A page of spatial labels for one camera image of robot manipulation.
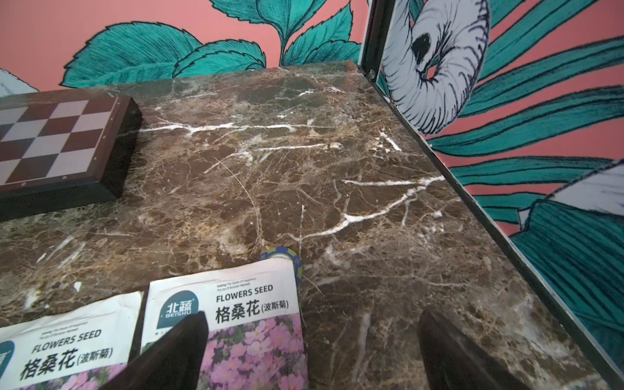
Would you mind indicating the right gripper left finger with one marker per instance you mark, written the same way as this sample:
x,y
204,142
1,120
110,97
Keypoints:
x,y
172,362

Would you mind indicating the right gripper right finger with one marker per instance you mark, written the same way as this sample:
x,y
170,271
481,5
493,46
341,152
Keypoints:
x,y
453,361

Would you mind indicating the purple flower seed packet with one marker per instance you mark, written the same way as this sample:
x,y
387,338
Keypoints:
x,y
81,349
255,338

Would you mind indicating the purple flower seed packet front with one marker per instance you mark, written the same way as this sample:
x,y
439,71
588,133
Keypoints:
x,y
81,349

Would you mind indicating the small round poker chip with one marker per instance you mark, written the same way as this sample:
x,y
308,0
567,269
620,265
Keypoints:
x,y
287,253

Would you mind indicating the checkered chess board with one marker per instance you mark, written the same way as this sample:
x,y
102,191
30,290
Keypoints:
x,y
61,155

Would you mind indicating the right black frame post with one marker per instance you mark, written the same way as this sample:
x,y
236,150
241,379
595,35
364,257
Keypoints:
x,y
379,20

